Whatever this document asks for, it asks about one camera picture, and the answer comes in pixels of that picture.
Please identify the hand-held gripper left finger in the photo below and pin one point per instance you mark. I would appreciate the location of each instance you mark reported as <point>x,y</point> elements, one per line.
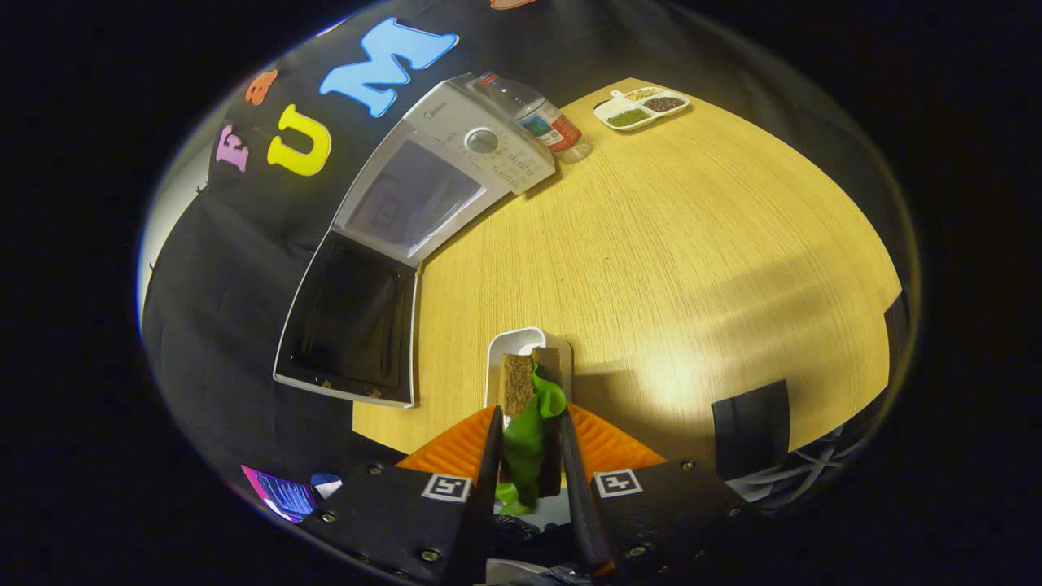
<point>391,521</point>

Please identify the black flat panel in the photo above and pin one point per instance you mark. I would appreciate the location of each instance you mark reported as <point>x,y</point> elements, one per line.
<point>750,427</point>

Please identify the white divided bean dish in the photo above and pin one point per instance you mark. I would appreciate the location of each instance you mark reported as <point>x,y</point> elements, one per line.
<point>643,106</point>

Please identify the brown bun lettuce burger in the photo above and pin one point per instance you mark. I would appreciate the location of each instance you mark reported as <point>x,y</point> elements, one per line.
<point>525,431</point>

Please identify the white microwave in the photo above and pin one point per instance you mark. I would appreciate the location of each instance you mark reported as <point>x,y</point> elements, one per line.
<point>407,195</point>

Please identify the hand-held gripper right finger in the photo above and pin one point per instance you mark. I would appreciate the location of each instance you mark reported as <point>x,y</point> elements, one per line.
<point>667,521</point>

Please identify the clear red label bottle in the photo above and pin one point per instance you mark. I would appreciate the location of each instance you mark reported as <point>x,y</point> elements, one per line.
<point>541,118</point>

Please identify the small white plate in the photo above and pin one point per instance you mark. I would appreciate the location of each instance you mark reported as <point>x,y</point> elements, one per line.
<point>521,338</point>

